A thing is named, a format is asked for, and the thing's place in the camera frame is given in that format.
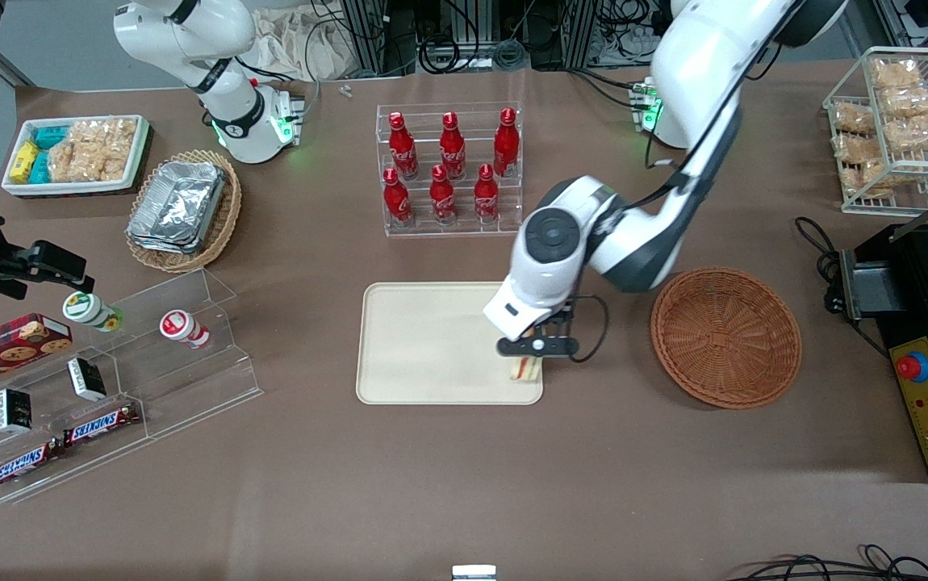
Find white rectangular snack tray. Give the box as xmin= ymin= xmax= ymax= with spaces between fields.
xmin=2 ymin=115 xmax=150 ymax=197

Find beige plastic tray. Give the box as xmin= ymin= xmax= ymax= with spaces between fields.
xmin=356 ymin=282 xmax=545 ymax=406

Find round brown wicker basket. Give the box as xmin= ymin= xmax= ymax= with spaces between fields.
xmin=650 ymin=267 xmax=803 ymax=410

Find oval light wicker basket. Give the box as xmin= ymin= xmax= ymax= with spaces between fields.
xmin=125 ymin=149 xmax=243 ymax=274

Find green capped yogurt bottle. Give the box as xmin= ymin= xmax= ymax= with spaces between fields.
xmin=62 ymin=291 xmax=124 ymax=332

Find red cookie box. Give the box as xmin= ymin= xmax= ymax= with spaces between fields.
xmin=0 ymin=313 xmax=73 ymax=396

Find clear acrylic bottle rack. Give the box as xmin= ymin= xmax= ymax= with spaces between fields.
xmin=375 ymin=102 xmax=524 ymax=238

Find black small carton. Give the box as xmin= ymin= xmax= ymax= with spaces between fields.
xmin=0 ymin=388 xmax=34 ymax=436
xmin=67 ymin=357 xmax=107 ymax=402

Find yellow small snack box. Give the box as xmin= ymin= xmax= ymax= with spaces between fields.
xmin=10 ymin=141 xmax=40 ymax=183

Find clear bag of rice crackers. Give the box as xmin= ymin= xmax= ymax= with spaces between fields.
xmin=47 ymin=118 xmax=138 ymax=183

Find red cola bottle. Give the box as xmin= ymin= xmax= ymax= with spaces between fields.
xmin=493 ymin=107 xmax=520 ymax=178
xmin=474 ymin=164 xmax=500 ymax=224
xmin=429 ymin=164 xmax=458 ymax=225
xmin=438 ymin=111 xmax=467 ymax=180
xmin=387 ymin=111 xmax=420 ymax=182
xmin=382 ymin=167 xmax=414 ymax=228

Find red capped yogurt bottle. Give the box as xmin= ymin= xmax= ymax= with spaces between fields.
xmin=159 ymin=310 xmax=211 ymax=349

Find stacked aluminium foil containers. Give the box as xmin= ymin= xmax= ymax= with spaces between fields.
xmin=127 ymin=160 xmax=228 ymax=256

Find Snickers chocolate bar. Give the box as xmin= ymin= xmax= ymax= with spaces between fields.
xmin=63 ymin=401 xmax=142 ymax=447
xmin=0 ymin=440 xmax=64 ymax=491

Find clear acrylic stepped display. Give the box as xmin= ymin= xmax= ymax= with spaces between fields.
xmin=0 ymin=268 xmax=265 ymax=505

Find beige crumpled cloth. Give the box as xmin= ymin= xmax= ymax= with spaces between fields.
xmin=250 ymin=6 xmax=352 ymax=82

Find clear bag of fried snacks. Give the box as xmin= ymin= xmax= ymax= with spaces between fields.
xmin=842 ymin=160 xmax=918 ymax=199
xmin=888 ymin=113 xmax=928 ymax=153
xmin=831 ymin=101 xmax=878 ymax=136
xmin=833 ymin=133 xmax=886 ymax=165
xmin=872 ymin=58 xmax=923 ymax=90
xmin=880 ymin=85 xmax=928 ymax=119

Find black countertop appliance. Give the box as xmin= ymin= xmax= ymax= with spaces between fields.
xmin=839 ymin=222 xmax=928 ymax=483

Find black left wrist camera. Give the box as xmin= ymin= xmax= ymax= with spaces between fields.
xmin=496 ymin=336 xmax=580 ymax=358

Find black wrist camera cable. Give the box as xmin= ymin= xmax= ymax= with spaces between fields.
xmin=569 ymin=295 xmax=610 ymax=362

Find black appliance power cable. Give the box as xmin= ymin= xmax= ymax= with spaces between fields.
xmin=795 ymin=216 xmax=846 ymax=314

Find aluminium profile frame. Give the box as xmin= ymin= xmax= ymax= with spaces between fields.
xmin=561 ymin=0 xmax=604 ymax=69
xmin=341 ymin=0 xmax=390 ymax=77

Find black floor cables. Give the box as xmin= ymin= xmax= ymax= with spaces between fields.
xmin=726 ymin=545 xmax=928 ymax=581

